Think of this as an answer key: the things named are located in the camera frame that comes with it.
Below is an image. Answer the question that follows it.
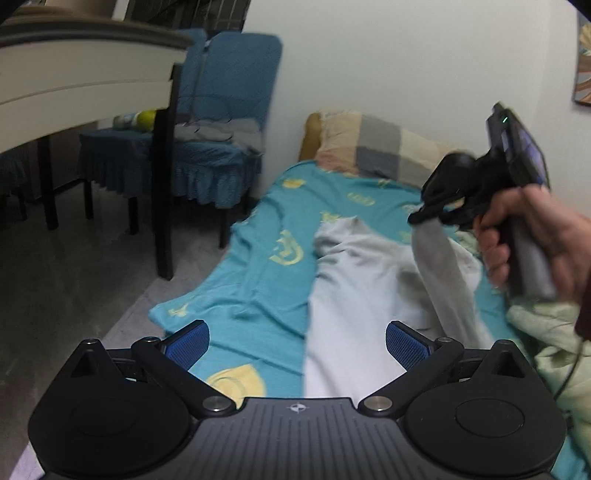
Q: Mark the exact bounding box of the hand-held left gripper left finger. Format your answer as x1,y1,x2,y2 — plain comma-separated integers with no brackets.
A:
69,319,237,414

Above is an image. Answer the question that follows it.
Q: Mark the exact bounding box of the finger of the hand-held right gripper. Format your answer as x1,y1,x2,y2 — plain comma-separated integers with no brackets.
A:
409,203,467,228

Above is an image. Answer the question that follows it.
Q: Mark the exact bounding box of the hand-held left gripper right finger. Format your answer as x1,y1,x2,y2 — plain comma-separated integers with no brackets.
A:
358,320,532,416

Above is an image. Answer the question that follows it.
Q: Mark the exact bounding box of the white t-shirt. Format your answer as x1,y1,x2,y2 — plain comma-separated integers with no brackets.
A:
302,215,497,400

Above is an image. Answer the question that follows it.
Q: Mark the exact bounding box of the person's right hand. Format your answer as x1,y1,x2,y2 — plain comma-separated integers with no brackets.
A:
473,185,591,305

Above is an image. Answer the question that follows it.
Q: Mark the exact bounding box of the plaid pillow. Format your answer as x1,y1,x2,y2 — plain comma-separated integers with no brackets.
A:
316,110,462,188

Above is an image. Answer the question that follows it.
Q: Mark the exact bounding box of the teal smiley print bed sheet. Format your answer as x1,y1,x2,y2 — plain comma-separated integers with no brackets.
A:
148,161,591,480

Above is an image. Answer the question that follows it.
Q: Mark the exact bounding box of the mustard yellow cushion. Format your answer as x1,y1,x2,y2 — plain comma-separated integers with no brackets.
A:
299,112,324,162

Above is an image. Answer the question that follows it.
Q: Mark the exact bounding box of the green fleece blanket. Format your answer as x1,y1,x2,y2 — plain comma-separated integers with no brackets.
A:
455,231,591,444

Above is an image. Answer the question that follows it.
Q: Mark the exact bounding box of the grey cloth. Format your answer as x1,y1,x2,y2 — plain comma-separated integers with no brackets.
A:
173,117,259,155

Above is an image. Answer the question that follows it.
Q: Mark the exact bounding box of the yellow green toy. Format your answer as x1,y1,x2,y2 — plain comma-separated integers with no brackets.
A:
113,110,158,132

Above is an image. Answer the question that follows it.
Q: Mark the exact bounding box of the blue covered chair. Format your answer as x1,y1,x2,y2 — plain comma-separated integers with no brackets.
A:
78,31,283,250
178,28,211,123

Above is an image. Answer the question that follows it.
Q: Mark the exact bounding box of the dark barred window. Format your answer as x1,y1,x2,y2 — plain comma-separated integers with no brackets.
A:
175,0,252,33

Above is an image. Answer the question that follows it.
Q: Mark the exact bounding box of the white table with dark legs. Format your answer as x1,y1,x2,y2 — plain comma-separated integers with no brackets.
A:
0,9,197,280

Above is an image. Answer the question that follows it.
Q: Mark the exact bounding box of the framed wall picture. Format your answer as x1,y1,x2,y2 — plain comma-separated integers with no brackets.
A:
571,14,591,109

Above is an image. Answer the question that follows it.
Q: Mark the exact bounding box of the black cable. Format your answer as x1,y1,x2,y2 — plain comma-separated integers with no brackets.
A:
551,337,585,402

